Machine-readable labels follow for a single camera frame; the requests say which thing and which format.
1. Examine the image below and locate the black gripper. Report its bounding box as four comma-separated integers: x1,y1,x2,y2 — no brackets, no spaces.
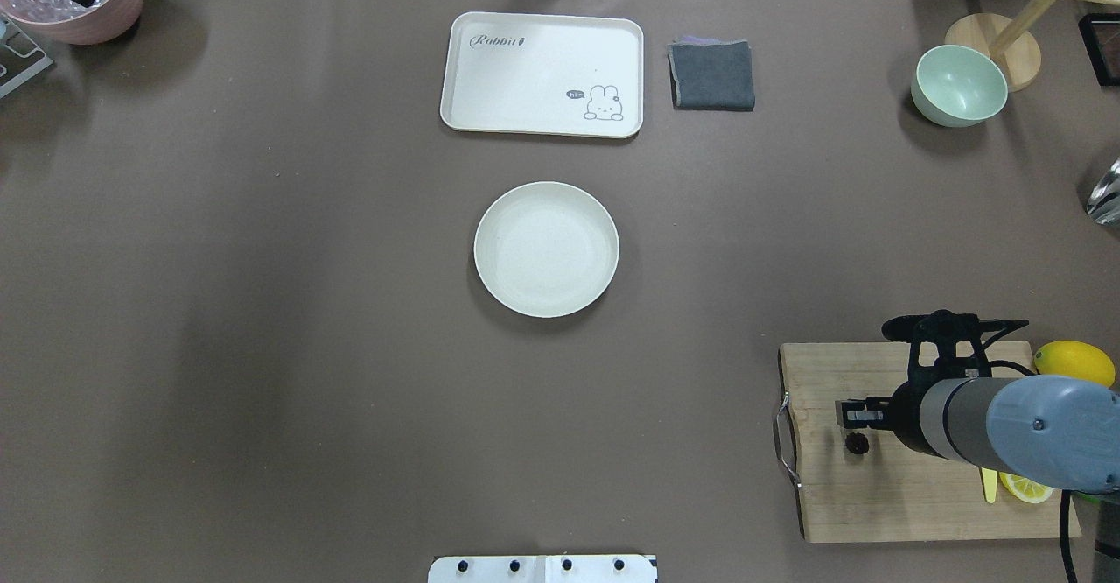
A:
836,380,933,455

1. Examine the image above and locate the cream round plate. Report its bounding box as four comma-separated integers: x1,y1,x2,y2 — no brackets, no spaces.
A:
472,181,620,319

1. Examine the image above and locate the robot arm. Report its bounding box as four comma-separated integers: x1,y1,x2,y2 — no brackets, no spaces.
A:
836,375,1119,504

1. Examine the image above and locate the cream rabbit tray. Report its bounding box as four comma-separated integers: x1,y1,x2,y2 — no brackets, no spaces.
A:
439,11,645,139

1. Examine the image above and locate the bamboo cutting board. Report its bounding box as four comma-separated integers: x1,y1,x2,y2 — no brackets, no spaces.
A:
780,342,1060,544

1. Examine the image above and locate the yellow plastic knife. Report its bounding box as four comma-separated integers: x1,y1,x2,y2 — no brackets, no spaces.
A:
980,467,999,504

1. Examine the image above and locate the lemon half lower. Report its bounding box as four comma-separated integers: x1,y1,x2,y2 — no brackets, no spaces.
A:
997,472,1055,506

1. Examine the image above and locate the whole yellow lemon upper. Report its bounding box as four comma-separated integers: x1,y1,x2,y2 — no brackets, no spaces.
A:
1033,340,1117,388

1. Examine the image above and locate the clear glass cup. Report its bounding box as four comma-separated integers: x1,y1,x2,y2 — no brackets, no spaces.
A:
1085,158,1120,228

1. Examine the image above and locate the mint green bowl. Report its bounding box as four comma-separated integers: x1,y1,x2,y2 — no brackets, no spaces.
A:
909,45,1011,128

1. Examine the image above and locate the grey folded cloth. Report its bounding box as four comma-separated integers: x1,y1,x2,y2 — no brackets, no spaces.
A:
668,37,756,112

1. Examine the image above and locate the wooden cup stand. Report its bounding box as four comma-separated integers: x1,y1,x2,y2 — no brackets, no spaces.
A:
943,0,1119,92

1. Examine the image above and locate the white cup rack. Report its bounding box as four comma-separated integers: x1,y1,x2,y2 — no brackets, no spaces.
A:
0,15,53,98

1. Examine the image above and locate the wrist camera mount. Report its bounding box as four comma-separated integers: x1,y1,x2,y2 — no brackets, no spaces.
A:
881,309,1036,391

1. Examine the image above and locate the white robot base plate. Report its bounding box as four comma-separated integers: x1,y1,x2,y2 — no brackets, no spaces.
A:
427,552,659,582

